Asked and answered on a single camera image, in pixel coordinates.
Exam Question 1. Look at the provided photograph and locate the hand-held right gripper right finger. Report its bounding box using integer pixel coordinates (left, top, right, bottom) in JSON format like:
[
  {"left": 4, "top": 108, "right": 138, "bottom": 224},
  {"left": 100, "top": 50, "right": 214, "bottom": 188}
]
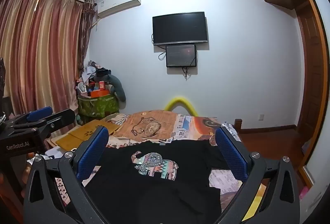
[{"left": 215, "top": 126, "right": 301, "bottom": 224}]

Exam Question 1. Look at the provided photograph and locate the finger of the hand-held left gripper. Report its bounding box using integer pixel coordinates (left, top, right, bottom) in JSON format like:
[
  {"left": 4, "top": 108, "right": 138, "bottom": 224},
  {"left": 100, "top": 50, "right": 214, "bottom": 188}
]
[
  {"left": 6, "top": 106, "right": 54, "bottom": 132},
  {"left": 10, "top": 109, "right": 76, "bottom": 138}
]

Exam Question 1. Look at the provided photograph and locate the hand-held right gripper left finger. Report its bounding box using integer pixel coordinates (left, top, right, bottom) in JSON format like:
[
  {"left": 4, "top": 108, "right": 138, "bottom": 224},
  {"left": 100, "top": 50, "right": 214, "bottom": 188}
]
[{"left": 23, "top": 125, "right": 110, "bottom": 224}]

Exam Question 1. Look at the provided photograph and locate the black elephant print t-shirt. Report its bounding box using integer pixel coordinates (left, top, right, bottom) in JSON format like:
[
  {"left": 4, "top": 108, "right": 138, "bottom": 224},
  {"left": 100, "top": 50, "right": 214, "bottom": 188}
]
[{"left": 82, "top": 140, "right": 244, "bottom": 224}]

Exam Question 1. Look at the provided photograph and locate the white patterned cloth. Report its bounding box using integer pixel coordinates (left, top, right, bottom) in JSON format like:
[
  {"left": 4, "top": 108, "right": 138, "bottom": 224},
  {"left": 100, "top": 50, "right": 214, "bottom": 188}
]
[{"left": 220, "top": 122, "right": 243, "bottom": 143}]

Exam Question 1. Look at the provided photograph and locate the green storage bag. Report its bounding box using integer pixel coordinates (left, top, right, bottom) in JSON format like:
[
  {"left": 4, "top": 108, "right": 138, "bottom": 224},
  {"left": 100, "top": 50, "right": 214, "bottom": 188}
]
[{"left": 77, "top": 95, "right": 119, "bottom": 124}]

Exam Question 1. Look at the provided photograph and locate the orange box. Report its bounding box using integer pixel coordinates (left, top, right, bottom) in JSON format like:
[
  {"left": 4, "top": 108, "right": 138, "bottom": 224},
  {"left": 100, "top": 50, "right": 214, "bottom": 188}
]
[{"left": 89, "top": 89, "right": 111, "bottom": 98}]

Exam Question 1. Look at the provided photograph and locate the pile of clutter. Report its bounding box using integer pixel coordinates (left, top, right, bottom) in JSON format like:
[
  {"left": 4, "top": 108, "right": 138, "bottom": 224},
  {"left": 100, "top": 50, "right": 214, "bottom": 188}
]
[{"left": 76, "top": 60, "right": 114, "bottom": 93}]

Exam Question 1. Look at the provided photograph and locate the striped pink curtain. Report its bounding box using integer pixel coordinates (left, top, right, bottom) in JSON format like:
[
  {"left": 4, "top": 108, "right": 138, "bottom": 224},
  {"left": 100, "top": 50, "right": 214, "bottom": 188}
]
[{"left": 0, "top": 0, "right": 94, "bottom": 137}]

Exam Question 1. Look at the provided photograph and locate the grey plush toy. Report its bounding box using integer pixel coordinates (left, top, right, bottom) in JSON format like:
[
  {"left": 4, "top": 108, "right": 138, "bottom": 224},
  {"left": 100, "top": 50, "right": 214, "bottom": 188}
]
[{"left": 108, "top": 75, "right": 127, "bottom": 102}]

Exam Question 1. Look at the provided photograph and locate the printed blanket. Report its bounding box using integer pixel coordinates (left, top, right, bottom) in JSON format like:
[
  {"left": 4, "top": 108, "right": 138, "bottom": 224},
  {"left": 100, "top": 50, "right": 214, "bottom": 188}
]
[{"left": 54, "top": 110, "right": 270, "bottom": 222}]

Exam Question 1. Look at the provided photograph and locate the yellow foam tube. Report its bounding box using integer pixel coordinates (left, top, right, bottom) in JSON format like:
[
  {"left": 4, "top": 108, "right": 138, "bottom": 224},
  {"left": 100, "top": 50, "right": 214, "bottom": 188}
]
[{"left": 165, "top": 96, "right": 199, "bottom": 117}]

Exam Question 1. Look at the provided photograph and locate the brown wooden door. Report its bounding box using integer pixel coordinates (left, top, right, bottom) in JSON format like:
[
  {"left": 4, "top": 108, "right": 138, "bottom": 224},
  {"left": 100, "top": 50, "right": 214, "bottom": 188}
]
[{"left": 296, "top": 1, "right": 321, "bottom": 137}]

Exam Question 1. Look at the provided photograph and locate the white air conditioner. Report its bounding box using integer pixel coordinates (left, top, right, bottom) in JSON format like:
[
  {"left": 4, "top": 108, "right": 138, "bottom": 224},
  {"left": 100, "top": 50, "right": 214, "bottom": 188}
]
[{"left": 94, "top": 0, "right": 142, "bottom": 19}]

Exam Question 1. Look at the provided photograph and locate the small black wall monitor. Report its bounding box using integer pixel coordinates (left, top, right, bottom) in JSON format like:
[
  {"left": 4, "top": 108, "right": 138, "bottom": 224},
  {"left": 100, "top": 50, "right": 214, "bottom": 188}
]
[{"left": 166, "top": 44, "right": 198, "bottom": 68}]

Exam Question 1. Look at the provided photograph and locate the large black wall television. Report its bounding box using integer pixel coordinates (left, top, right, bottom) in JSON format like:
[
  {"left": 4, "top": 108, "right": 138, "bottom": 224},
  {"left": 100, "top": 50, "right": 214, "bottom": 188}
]
[{"left": 152, "top": 11, "right": 208, "bottom": 46}]

